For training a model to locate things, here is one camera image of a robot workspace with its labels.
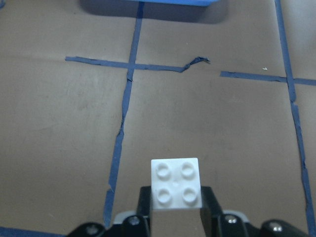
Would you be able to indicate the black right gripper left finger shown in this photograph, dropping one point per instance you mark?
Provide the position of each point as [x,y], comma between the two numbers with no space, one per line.
[143,211]

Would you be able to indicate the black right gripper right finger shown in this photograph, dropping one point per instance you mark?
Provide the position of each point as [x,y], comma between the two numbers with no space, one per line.
[209,212]

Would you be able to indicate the white block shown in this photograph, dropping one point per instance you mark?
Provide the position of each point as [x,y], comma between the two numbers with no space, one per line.
[175,184]

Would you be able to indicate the blue plastic tray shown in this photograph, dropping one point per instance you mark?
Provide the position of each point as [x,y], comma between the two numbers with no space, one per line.
[202,3]

